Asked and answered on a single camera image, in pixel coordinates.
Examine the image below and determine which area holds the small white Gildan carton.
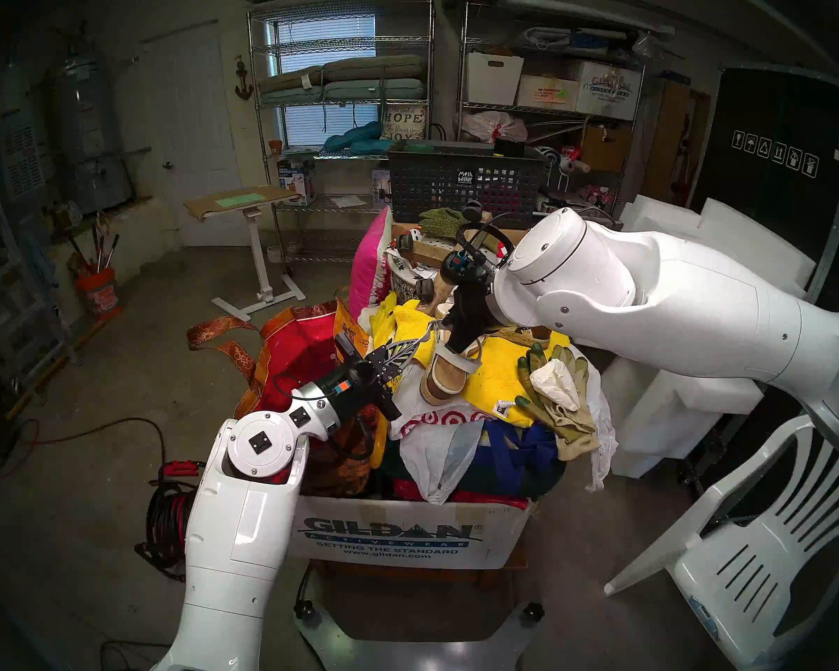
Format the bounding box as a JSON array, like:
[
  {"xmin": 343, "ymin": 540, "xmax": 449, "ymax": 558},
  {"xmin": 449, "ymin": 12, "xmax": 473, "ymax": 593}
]
[{"xmin": 577, "ymin": 60, "xmax": 644, "ymax": 122}]

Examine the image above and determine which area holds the pink pillow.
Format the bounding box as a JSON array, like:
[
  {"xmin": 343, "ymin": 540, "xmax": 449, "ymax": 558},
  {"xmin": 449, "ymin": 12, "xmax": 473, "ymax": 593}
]
[{"xmin": 350, "ymin": 208, "xmax": 392, "ymax": 321}]

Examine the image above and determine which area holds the thin white plastic sheet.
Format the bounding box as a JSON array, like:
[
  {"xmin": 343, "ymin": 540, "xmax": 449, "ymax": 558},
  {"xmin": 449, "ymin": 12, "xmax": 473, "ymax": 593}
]
[{"xmin": 586, "ymin": 369, "xmax": 619, "ymax": 492}]

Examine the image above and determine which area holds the teal cushion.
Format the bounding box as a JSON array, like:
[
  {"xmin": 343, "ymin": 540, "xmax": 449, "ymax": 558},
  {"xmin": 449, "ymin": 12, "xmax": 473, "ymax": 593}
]
[{"xmin": 322, "ymin": 121, "xmax": 385, "ymax": 154}]

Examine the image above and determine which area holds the white door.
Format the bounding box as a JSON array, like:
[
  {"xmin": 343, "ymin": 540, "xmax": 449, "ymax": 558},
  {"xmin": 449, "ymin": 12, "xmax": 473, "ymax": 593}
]
[{"xmin": 140, "ymin": 20, "xmax": 249, "ymax": 247}]

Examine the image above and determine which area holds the blue fabric bag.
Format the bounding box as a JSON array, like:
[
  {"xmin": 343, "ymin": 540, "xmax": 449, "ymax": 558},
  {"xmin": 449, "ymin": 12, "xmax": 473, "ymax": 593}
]
[{"xmin": 461, "ymin": 418, "xmax": 567, "ymax": 499}]

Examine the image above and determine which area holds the green knit glove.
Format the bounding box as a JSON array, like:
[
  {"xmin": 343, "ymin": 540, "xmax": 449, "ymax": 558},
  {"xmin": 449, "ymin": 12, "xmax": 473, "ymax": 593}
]
[{"xmin": 419, "ymin": 208, "xmax": 472, "ymax": 243}]

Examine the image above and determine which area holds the white red-logo plastic bag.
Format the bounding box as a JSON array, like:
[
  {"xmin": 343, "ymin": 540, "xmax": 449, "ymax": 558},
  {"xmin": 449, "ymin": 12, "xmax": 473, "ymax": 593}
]
[{"xmin": 388, "ymin": 369, "xmax": 490, "ymax": 506}]

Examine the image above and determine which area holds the white crumpled cloth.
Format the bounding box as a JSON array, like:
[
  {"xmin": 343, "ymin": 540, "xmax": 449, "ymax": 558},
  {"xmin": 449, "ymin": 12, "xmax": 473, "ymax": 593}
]
[{"xmin": 530, "ymin": 359, "xmax": 582, "ymax": 412}]

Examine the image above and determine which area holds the red orange floral tote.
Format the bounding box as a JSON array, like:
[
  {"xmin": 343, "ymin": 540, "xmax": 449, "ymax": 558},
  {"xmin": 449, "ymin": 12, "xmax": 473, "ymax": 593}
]
[{"xmin": 187, "ymin": 299, "xmax": 382, "ymax": 499}]

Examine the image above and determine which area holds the beige green-tipped work glove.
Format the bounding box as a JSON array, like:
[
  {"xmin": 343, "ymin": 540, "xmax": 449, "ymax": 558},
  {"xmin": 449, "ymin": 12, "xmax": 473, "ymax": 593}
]
[{"xmin": 516, "ymin": 343, "xmax": 600, "ymax": 461}]

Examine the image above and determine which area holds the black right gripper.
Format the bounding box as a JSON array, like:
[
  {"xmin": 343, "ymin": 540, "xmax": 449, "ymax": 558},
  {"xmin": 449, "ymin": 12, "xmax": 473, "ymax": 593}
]
[{"xmin": 439, "ymin": 250, "xmax": 504, "ymax": 357}]

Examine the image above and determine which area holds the white overbed table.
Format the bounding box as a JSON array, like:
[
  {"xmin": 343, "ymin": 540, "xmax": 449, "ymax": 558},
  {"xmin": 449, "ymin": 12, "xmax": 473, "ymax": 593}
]
[{"xmin": 185, "ymin": 185, "xmax": 307, "ymax": 322}]

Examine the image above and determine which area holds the white strap wedge sandal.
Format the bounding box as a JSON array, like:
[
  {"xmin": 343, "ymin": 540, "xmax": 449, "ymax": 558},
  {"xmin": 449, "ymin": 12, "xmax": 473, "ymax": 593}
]
[
  {"xmin": 419, "ymin": 303, "xmax": 483, "ymax": 406},
  {"xmin": 489, "ymin": 324, "xmax": 553, "ymax": 350}
]

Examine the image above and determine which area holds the HOPE word sign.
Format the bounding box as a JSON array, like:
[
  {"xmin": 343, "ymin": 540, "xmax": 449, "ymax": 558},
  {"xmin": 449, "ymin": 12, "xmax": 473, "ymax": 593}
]
[{"xmin": 381, "ymin": 103, "xmax": 429, "ymax": 140}]

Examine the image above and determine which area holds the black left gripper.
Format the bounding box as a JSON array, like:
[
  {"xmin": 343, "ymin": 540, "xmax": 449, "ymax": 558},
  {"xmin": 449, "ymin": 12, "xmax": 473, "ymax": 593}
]
[{"xmin": 315, "ymin": 324, "xmax": 438, "ymax": 436}]

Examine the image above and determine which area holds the large white Gildan carton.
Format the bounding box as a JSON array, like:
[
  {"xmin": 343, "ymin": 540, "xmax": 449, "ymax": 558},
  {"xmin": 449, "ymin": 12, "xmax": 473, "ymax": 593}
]
[{"xmin": 290, "ymin": 495, "xmax": 532, "ymax": 571}]

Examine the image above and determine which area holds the black mesh basket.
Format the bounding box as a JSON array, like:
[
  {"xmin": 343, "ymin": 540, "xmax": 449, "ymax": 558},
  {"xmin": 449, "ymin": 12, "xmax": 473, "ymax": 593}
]
[{"xmin": 389, "ymin": 140, "xmax": 546, "ymax": 230}]

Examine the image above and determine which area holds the white storage box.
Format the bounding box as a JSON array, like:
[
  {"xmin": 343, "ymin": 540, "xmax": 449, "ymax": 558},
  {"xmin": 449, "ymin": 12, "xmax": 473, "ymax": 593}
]
[{"xmin": 465, "ymin": 52, "xmax": 525, "ymax": 106}]

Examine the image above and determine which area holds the orange plastic bucket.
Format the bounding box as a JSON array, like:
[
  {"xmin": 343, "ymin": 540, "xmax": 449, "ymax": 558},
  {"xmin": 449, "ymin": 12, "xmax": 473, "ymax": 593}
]
[{"xmin": 76, "ymin": 266, "xmax": 120, "ymax": 317}]

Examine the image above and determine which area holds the yellow terry towel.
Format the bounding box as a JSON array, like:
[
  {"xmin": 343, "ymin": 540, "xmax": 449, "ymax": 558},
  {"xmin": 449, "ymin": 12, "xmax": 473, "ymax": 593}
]
[{"xmin": 392, "ymin": 296, "xmax": 574, "ymax": 429}]

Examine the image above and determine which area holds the floor power cable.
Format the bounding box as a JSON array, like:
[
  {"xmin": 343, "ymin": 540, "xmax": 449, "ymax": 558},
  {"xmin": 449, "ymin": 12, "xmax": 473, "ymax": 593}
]
[{"xmin": 0, "ymin": 417, "xmax": 168, "ymax": 482}]

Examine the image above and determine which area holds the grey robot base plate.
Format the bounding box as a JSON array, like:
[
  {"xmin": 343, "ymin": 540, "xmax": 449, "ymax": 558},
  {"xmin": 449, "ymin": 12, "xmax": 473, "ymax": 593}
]
[{"xmin": 294, "ymin": 565, "xmax": 546, "ymax": 671}]

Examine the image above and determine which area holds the labelled cardboard box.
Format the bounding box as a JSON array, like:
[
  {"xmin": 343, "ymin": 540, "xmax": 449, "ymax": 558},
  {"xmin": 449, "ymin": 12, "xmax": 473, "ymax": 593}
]
[{"xmin": 516, "ymin": 75, "xmax": 581, "ymax": 111}]

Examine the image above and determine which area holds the chrome wire shelving rack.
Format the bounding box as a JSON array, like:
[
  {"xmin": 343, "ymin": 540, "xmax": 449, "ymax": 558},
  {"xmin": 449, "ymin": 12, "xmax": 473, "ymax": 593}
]
[
  {"xmin": 458, "ymin": 2, "xmax": 647, "ymax": 212},
  {"xmin": 248, "ymin": 0, "xmax": 438, "ymax": 265}
]

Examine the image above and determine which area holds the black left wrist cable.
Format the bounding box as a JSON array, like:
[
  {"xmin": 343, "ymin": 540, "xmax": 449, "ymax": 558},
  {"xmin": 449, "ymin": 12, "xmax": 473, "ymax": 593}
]
[{"xmin": 271, "ymin": 371, "xmax": 380, "ymax": 462}]

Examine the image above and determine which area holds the beige bench cushion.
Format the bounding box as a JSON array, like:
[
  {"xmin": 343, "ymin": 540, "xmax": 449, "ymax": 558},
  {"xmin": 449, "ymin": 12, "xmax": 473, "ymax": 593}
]
[{"xmin": 259, "ymin": 55, "xmax": 427, "ymax": 94}]

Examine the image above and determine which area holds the red black cable reel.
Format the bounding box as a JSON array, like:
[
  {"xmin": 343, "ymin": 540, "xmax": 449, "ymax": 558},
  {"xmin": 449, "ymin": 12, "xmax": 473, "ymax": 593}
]
[{"xmin": 134, "ymin": 460, "xmax": 207, "ymax": 583}]

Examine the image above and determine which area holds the green bench cushion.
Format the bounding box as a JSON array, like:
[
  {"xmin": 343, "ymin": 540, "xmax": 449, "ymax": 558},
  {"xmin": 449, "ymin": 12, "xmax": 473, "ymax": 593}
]
[{"xmin": 262, "ymin": 79, "xmax": 427, "ymax": 108}]

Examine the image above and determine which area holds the blue white appliance box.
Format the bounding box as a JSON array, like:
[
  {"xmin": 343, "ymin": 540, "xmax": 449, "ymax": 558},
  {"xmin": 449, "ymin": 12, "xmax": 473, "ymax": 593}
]
[{"xmin": 278, "ymin": 159, "xmax": 315, "ymax": 205}]

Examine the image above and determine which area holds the window with blinds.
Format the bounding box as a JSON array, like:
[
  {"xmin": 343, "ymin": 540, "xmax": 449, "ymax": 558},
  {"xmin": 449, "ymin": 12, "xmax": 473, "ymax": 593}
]
[{"xmin": 266, "ymin": 13, "xmax": 382, "ymax": 146}]

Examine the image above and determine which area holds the open brown cardboard box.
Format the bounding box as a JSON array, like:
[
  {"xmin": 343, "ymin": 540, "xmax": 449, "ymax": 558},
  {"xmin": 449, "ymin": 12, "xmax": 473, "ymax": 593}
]
[{"xmin": 580, "ymin": 123, "xmax": 633, "ymax": 174}]

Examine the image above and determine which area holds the wooden cross caster dolly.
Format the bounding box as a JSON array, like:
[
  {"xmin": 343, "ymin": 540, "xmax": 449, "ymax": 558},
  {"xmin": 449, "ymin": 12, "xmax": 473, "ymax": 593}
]
[{"xmin": 395, "ymin": 222, "xmax": 511, "ymax": 314}]

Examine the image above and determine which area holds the white printed round tote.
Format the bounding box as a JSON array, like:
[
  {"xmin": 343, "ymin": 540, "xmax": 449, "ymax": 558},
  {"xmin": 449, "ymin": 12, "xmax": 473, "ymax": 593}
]
[{"xmin": 385, "ymin": 247, "xmax": 438, "ymax": 307}]

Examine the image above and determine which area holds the grey water heater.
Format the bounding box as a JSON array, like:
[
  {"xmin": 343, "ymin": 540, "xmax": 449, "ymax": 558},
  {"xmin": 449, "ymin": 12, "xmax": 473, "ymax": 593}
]
[{"xmin": 52, "ymin": 55, "xmax": 137, "ymax": 212}]

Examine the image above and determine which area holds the white plastic chair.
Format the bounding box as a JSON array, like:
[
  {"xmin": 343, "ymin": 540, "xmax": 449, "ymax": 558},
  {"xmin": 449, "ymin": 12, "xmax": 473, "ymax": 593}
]
[{"xmin": 605, "ymin": 414, "xmax": 839, "ymax": 671}]

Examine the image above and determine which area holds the aluminium step ladder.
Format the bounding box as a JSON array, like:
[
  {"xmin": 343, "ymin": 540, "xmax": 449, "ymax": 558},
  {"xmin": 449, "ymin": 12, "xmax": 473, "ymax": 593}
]
[{"xmin": 0, "ymin": 187, "xmax": 78, "ymax": 398}]

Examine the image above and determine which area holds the black flight case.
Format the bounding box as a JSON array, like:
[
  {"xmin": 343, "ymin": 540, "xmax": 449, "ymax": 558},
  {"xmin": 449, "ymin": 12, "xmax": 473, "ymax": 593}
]
[{"xmin": 689, "ymin": 65, "xmax": 839, "ymax": 300}]

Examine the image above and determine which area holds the white foam packing block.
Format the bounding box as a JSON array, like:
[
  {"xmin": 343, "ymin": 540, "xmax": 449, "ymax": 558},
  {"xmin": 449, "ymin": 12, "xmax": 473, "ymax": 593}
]
[{"xmin": 601, "ymin": 194, "xmax": 819, "ymax": 478}]

